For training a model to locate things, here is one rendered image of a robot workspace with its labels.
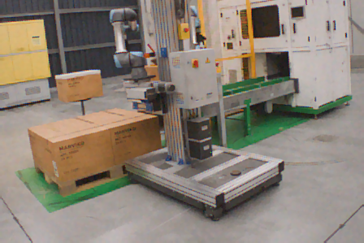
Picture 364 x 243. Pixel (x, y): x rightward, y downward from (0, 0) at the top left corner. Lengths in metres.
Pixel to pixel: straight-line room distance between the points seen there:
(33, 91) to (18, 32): 1.78
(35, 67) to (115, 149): 7.57
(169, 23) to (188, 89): 0.59
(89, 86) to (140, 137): 1.94
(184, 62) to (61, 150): 1.42
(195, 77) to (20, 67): 8.37
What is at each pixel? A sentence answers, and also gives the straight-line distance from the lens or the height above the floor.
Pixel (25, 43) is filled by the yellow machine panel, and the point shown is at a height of 1.82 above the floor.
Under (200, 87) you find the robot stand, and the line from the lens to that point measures 2.91.
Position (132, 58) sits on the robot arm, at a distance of 3.17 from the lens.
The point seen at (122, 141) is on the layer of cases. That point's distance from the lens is 3.62.
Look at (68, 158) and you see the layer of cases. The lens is 3.41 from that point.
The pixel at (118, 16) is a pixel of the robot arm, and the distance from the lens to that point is 3.25.
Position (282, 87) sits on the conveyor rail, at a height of 0.53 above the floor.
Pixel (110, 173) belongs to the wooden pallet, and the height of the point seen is 0.08.
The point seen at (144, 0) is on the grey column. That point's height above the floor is 1.96.
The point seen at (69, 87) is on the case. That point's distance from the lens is 5.32.
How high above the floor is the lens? 1.31
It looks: 10 degrees down
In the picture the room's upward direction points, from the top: 6 degrees counter-clockwise
